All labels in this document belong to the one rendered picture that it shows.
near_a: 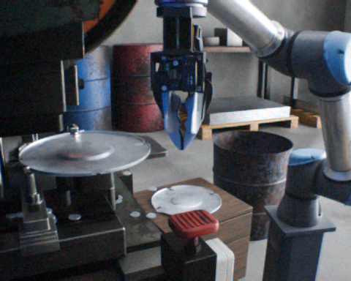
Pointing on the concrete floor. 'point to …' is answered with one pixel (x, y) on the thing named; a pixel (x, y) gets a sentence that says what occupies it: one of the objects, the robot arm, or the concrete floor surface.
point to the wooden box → (229, 233)
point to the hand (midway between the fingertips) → (183, 140)
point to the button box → (224, 259)
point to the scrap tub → (252, 171)
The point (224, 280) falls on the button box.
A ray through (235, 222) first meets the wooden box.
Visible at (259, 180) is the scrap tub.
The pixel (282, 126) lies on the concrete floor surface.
